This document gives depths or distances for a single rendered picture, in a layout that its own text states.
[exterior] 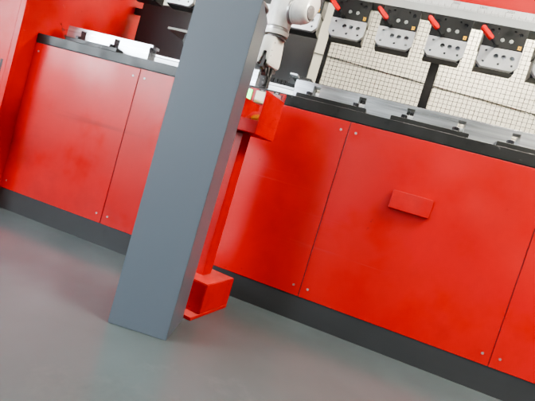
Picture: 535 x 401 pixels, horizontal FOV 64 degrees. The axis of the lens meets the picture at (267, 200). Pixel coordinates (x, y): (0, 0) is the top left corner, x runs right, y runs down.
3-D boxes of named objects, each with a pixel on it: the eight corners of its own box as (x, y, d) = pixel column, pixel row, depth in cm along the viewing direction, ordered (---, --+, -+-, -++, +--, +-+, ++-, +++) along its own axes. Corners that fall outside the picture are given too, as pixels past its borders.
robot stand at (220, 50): (165, 340, 122) (263, -2, 115) (107, 322, 123) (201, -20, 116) (182, 320, 140) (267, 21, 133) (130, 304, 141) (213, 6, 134)
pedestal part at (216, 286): (143, 298, 149) (153, 266, 148) (185, 288, 172) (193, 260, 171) (189, 321, 141) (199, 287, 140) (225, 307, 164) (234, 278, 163)
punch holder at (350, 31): (326, 34, 180) (337, -5, 178) (329, 41, 188) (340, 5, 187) (361, 40, 176) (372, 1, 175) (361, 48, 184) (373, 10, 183)
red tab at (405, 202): (388, 207, 161) (393, 188, 160) (388, 207, 163) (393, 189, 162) (428, 219, 157) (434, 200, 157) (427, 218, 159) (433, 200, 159)
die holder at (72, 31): (64, 43, 215) (68, 25, 215) (72, 48, 221) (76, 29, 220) (148, 64, 203) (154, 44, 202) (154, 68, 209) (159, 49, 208)
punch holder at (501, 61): (474, 64, 165) (488, 22, 164) (470, 71, 173) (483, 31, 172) (516, 72, 161) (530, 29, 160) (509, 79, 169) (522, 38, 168)
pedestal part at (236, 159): (189, 269, 157) (229, 128, 153) (197, 267, 162) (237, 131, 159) (202, 275, 155) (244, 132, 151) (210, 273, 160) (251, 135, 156)
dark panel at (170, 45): (126, 70, 266) (144, 1, 263) (127, 71, 268) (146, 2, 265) (294, 113, 238) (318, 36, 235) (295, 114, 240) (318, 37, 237)
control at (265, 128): (206, 121, 151) (220, 72, 150) (228, 130, 166) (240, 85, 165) (255, 134, 143) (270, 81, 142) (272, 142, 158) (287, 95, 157)
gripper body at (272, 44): (271, 37, 152) (264, 69, 154) (259, 29, 143) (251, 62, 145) (290, 40, 150) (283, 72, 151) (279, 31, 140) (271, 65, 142)
